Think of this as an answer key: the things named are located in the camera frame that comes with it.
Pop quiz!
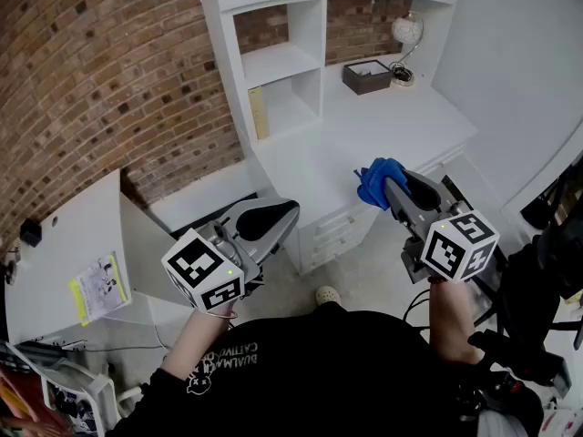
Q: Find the person's black shirt torso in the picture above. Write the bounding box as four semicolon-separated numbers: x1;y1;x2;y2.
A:
107;300;543;437

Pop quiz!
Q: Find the blue wiping cloth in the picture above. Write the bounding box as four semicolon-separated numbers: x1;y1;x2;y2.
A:
353;157;411;211

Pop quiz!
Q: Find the yellow-edged booklet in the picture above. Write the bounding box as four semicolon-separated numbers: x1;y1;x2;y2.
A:
67;252;133;327

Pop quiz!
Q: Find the black chair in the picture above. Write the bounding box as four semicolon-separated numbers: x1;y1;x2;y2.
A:
496;152;583;352

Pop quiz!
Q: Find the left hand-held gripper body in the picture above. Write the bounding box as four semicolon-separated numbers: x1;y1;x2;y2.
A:
161;218;264;312

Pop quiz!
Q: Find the beige book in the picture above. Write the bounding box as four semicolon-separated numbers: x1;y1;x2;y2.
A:
248;86;271;141

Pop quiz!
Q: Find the dark brown open box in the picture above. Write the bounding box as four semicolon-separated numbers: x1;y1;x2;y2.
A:
342;59;394;97

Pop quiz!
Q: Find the person's white shoe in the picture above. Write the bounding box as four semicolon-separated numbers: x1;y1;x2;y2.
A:
315;285;343;307

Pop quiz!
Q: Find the white chair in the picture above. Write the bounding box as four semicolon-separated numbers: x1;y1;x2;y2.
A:
40;361;142;437

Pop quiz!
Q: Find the white floor cable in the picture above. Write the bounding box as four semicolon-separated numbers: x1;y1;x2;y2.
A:
86;325;169;352

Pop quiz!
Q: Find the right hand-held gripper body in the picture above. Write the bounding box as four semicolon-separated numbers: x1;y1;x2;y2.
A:
400;200;501;286

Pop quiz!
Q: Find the white desk surface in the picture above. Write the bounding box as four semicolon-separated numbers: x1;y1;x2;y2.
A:
245;52;479;276

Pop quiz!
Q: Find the white side table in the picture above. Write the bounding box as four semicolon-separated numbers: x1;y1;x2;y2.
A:
4;168;192;345

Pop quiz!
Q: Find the small silver object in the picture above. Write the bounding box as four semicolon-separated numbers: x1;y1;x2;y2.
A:
348;61;388;77

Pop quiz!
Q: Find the black coiled lamp cable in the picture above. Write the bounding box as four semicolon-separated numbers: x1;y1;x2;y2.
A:
388;61;414;84

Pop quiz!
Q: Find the person's left forearm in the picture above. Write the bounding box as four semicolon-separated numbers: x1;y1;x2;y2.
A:
161;305;238;381

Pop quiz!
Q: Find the white wall shelving unit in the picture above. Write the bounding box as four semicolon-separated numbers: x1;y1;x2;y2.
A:
193;0;461;145

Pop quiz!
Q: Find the person's right forearm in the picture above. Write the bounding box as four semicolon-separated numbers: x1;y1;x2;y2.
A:
427;278;484;366

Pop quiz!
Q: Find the black waist-mounted device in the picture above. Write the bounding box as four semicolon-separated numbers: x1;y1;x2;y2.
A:
468;330;573;400

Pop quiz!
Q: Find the small black box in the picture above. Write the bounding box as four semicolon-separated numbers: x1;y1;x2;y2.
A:
19;218;43;249

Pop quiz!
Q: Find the white globe lamp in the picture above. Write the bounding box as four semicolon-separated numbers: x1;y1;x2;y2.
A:
387;10;425;88

